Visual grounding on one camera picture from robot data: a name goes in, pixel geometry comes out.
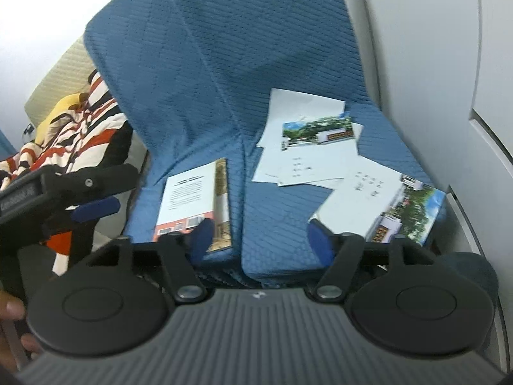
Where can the white paper sheet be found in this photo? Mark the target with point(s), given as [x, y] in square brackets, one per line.
[312, 164]
[296, 104]

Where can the yellow plush toy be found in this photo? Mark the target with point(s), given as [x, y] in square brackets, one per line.
[60, 112]

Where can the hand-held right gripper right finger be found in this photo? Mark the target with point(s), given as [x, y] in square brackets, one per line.
[318, 242]

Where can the tan cover book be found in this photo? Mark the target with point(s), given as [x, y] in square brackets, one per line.
[184, 196]

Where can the photo print booklet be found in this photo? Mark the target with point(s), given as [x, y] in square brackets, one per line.
[360, 196]

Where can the person's left hand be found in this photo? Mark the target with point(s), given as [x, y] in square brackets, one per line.
[11, 308]

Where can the landscape photo postcard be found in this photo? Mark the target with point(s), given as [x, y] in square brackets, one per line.
[320, 132]

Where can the red white black striped blanket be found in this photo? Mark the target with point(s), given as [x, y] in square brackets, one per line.
[80, 144]

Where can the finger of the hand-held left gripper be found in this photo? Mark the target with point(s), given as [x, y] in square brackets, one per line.
[98, 208]
[90, 182]

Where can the dark teal cloth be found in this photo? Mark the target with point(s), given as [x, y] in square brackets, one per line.
[469, 268]

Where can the cream cushion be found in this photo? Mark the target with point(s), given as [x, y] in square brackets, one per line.
[60, 72]

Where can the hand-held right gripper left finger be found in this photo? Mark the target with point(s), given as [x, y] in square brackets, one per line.
[202, 240]

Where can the blue quilted sofa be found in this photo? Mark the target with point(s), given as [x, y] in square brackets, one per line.
[200, 68]

